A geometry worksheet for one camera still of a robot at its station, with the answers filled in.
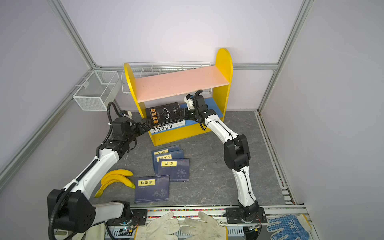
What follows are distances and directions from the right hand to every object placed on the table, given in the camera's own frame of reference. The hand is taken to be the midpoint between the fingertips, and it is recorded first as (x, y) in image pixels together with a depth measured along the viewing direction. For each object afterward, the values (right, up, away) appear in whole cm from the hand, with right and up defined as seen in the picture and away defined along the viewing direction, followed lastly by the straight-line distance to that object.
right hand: (178, 114), depth 91 cm
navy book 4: (-10, -23, +5) cm, 26 cm away
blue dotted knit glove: (+59, -56, -20) cm, 84 cm away
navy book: (-14, -42, -10) cm, 45 cm away
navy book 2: (0, -33, -3) cm, 33 cm away
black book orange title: (-8, 0, 0) cm, 8 cm away
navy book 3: (-1, -25, +3) cm, 25 cm away
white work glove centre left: (-5, -56, -20) cm, 59 cm away
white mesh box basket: (-54, +16, +6) cm, 57 cm away
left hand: (-17, -6, -9) cm, 20 cm away
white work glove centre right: (+16, -56, -20) cm, 62 cm away
